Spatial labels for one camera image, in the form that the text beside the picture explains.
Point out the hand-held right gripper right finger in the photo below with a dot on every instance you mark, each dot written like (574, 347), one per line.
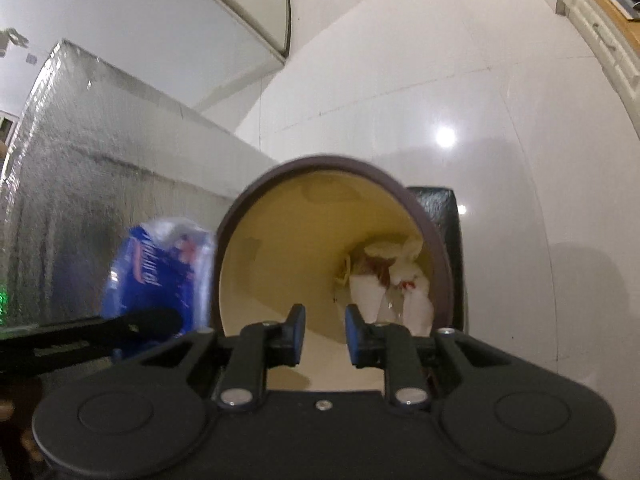
(352, 337)

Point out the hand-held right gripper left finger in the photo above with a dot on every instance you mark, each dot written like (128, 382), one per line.
(298, 332)

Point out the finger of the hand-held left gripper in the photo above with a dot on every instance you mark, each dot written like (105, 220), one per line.
(75, 342)

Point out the pink and white wrapper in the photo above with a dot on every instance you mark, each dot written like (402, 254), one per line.
(365, 290)

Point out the white knotted plastic bag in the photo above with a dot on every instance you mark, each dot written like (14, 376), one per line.
(405, 275)

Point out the yellow round trash bin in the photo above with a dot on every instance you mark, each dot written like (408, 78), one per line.
(280, 240)

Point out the blue plastic package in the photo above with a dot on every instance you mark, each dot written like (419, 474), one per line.
(150, 270)

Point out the silver insulated box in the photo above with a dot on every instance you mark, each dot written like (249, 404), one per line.
(125, 185)

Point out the white refrigerator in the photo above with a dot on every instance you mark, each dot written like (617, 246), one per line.
(240, 0)

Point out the low white cabinet wooden top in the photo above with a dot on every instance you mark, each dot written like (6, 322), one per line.
(600, 25)

